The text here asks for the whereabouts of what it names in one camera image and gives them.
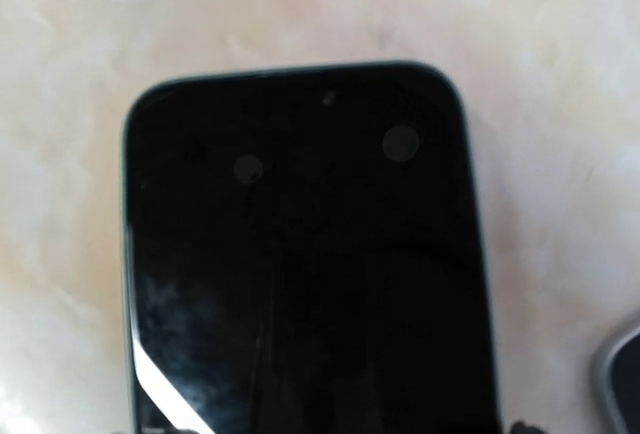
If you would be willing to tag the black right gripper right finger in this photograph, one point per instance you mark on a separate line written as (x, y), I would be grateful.
(520, 427)

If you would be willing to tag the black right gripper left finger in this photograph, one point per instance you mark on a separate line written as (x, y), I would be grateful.
(158, 430)

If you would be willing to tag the large black teal-edged phone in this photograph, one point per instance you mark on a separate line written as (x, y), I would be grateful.
(303, 254)

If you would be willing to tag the small silver-edged phone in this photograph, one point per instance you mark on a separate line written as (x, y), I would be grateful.
(615, 379)

